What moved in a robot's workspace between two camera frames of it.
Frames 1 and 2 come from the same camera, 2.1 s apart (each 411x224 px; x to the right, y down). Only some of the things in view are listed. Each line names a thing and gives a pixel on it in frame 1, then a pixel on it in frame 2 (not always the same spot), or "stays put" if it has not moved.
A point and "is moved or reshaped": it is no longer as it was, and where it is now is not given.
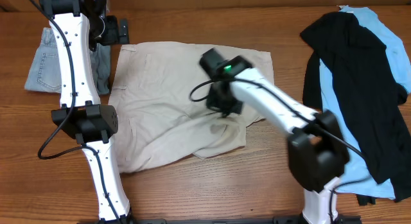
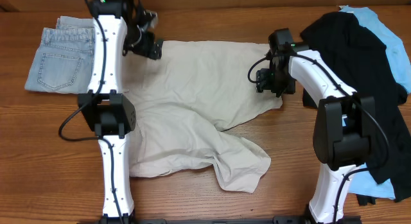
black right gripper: (225, 106) → (262, 81)
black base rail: (356, 219) stays put
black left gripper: (119, 31) → (151, 49)
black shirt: (370, 96) stays put
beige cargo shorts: (153, 119) is moved or reshaped
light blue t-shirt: (358, 179) stays put
